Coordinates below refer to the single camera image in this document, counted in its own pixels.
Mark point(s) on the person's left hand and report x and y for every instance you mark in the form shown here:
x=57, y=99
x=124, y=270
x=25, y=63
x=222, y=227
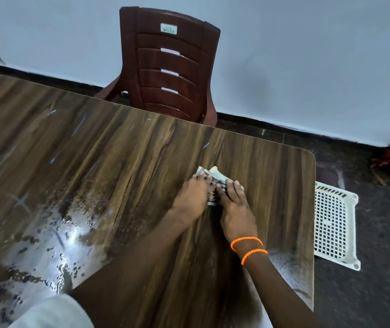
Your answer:
x=190, y=198

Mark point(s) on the person's right hand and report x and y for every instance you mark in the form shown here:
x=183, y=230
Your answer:
x=236, y=215

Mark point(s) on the person's right fingers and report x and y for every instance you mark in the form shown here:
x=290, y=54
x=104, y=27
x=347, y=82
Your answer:
x=231, y=191

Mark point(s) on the person's left fingers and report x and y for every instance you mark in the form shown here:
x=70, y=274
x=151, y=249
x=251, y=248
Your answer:
x=202, y=181

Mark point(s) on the checkered cleaning cloth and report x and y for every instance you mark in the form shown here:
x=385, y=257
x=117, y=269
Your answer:
x=215, y=181

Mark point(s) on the person's left forearm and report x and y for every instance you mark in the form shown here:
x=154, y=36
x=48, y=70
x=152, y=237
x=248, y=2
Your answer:
x=140, y=269

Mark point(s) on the person's right forearm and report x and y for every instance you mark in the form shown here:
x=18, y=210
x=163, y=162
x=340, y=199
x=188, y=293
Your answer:
x=277, y=293

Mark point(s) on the white plastic basket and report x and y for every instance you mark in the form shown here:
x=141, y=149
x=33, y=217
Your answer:
x=335, y=225

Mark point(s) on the brown plastic chair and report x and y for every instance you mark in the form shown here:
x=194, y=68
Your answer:
x=167, y=68

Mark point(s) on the white sleeve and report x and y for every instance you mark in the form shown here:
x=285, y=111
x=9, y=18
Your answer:
x=49, y=312

